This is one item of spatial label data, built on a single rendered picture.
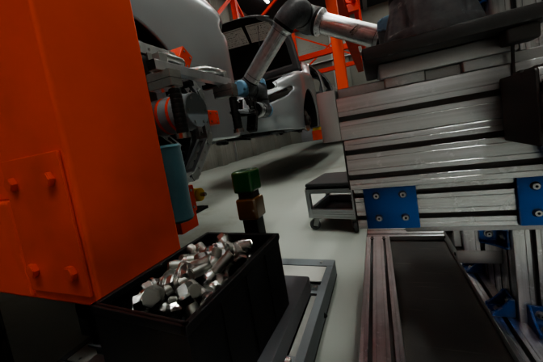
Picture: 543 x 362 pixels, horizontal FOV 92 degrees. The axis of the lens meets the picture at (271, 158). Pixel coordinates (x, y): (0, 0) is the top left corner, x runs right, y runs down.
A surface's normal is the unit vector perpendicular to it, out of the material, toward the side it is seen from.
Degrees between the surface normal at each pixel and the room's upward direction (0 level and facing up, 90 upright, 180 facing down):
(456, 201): 90
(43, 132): 90
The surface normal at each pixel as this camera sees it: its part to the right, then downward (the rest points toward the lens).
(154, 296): 0.14, -0.31
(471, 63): -0.36, 0.14
